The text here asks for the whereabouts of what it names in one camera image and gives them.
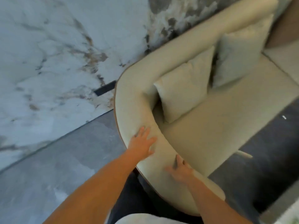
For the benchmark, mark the person's left forearm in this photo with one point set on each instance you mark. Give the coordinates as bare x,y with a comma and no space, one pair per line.
98,191

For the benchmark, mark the white shirt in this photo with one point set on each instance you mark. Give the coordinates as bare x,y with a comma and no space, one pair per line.
144,219

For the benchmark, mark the dark trousers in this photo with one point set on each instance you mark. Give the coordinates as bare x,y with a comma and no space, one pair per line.
130,200

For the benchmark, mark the person's right forearm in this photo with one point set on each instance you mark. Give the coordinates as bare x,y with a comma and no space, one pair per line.
210,200

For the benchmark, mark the cream fabric sofa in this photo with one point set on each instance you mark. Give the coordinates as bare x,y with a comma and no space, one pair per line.
210,128

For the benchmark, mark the person's left thumb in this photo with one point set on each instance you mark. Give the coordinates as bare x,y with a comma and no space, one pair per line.
151,153

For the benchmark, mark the person's left hand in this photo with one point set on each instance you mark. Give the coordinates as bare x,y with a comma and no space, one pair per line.
140,145

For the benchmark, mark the cream square cushion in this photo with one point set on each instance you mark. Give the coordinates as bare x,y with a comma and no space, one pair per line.
240,53
184,90

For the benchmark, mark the person's right thumb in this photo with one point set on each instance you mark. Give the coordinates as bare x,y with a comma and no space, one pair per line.
169,169

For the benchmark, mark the brown sofa back cushion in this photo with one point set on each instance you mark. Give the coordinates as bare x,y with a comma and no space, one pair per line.
281,27

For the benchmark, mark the person's right hand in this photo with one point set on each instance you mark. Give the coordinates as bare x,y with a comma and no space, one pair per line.
182,173

